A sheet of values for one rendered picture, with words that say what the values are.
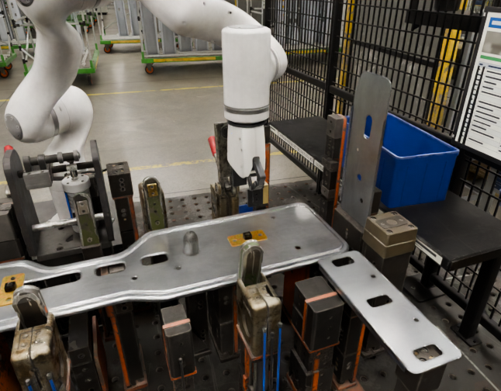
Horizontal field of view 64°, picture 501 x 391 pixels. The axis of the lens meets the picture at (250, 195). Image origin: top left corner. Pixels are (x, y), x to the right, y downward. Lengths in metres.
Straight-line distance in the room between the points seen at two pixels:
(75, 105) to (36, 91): 0.13
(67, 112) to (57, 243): 0.38
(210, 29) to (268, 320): 0.53
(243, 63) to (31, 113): 0.64
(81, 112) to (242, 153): 0.63
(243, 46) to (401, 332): 0.53
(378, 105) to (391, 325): 0.42
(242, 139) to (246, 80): 0.10
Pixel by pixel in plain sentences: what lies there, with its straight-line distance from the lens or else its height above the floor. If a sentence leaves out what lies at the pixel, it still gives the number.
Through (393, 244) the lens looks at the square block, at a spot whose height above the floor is 1.03.
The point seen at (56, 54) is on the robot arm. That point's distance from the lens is 1.06.
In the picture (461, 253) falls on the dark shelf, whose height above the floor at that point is 1.03.
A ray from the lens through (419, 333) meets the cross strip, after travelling 0.74.
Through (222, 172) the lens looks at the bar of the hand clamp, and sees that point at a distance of 0.95.
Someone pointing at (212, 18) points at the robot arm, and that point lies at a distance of 0.79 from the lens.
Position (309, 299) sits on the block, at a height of 0.98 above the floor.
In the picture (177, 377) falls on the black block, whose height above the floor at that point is 0.89.
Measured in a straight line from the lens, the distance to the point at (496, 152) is 1.04.
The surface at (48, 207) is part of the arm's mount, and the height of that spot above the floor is 0.81.
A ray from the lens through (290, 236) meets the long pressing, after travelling 0.90.
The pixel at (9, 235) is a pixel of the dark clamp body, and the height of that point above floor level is 1.03.
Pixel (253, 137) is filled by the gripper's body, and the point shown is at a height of 1.25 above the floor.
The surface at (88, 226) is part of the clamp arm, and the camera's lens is 0.94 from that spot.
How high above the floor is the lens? 1.51
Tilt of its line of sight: 29 degrees down
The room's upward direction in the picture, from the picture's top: straight up
